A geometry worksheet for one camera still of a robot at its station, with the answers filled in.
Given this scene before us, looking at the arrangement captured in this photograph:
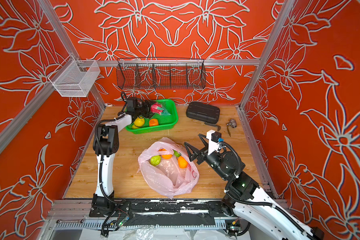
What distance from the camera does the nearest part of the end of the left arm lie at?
34.3 inches

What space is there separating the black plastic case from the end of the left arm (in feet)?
0.96

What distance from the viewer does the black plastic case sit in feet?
3.54
